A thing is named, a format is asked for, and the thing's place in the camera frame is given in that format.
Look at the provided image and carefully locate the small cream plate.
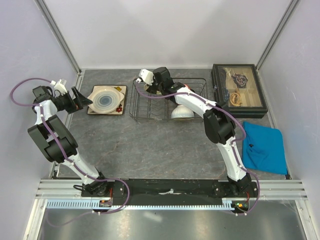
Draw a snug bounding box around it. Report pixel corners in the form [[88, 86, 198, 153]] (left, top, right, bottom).
[[143, 84, 162, 95]]

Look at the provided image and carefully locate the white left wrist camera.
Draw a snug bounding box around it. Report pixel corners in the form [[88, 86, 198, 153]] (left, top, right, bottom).
[[50, 78, 68, 96]]

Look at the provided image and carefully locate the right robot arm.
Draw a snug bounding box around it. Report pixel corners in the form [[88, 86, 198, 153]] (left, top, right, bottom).
[[139, 67, 252, 197]]

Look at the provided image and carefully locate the purple cable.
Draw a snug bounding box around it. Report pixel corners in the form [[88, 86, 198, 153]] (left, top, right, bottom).
[[133, 78, 261, 216], [9, 77, 130, 227]]

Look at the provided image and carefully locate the square floral plate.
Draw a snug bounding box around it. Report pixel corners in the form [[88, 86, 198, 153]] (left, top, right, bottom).
[[87, 85, 127, 116]]

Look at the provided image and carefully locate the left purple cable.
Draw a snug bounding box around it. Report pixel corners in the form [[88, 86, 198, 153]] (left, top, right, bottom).
[[9, 77, 130, 227]]

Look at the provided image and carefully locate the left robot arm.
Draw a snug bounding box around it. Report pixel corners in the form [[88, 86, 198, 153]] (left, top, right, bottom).
[[27, 85, 111, 197]]

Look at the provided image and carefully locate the grey slotted cable duct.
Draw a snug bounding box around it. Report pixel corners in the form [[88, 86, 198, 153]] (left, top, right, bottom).
[[46, 199, 236, 211]]

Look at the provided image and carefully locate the white ribbed bowl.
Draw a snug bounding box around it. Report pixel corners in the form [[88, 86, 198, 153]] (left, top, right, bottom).
[[171, 105, 195, 119]]

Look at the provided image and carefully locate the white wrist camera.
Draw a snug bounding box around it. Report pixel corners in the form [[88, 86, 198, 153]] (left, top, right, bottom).
[[50, 78, 68, 96], [138, 69, 154, 85]]

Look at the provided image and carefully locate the black glass-lid jewelry box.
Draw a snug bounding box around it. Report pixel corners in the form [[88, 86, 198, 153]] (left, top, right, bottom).
[[211, 63, 268, 119]]

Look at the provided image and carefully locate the black wire dish rack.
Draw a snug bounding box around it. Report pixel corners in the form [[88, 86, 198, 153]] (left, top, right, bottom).
[[129, 77, 208, 122]]

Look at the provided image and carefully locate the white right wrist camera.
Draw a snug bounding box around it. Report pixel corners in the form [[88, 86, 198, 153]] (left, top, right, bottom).
[[138, 69, 154, 85]]

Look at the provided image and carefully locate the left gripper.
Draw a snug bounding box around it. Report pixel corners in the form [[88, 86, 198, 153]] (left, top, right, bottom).
[[56, 87, 93, 115]]

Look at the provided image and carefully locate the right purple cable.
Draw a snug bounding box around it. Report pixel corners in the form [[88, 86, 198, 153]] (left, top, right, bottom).
[[133, 78, 261, 216]]

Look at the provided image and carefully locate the blue cloth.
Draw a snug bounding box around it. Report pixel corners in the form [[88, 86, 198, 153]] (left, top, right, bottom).
[[242, 121, 288, 175]]

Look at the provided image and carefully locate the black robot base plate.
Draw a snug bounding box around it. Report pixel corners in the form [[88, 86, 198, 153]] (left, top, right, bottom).
[[73, 178, 258, 205]]

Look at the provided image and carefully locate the cream plate blue spiral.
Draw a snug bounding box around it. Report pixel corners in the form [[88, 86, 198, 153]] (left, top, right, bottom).
[[87, 86, 125, 114]]

